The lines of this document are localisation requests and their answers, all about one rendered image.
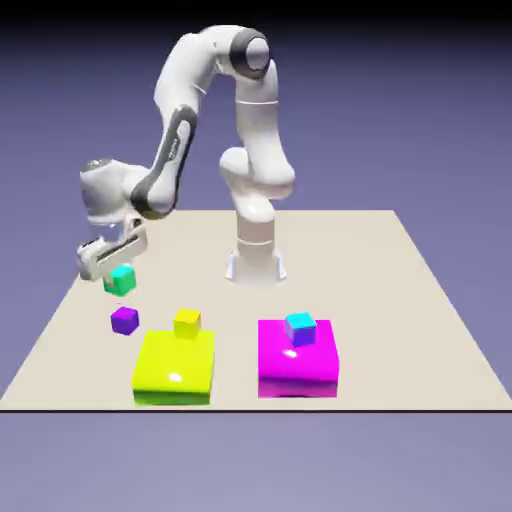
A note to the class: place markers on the large yellow box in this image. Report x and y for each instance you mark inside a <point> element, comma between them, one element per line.
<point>174,368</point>

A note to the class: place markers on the small cyan cube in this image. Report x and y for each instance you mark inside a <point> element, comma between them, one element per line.
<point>300,328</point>

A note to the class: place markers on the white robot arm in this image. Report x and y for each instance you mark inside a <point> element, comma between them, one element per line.
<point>256,132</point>

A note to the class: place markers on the small yellow cube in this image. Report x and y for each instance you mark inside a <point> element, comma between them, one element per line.
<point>187,323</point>

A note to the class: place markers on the small green cube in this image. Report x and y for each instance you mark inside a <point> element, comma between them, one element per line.
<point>122,280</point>

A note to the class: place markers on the small purple cube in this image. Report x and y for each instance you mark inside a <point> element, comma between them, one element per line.
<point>124,320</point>

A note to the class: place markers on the large magenta box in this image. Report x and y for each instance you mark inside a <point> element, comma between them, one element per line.
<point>298,360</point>

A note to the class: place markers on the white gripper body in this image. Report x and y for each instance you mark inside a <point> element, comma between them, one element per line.
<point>108,252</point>

